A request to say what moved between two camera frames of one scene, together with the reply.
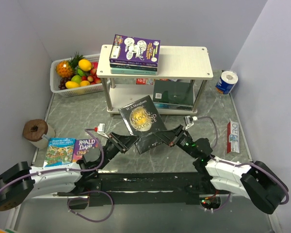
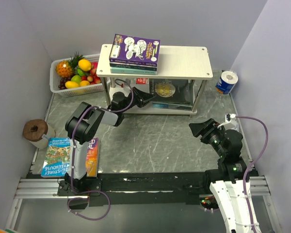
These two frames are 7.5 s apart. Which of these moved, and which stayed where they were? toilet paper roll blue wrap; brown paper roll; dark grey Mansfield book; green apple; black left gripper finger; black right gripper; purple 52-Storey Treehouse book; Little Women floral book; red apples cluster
Moved: black right gripper; black left gripper finger; dark grey Mansfield book
Stayed: toilet paper roll blue wrap; purple 52-Storey Treehouse book; brown paper roll; red apples cluster; green apple; Little Women floral book
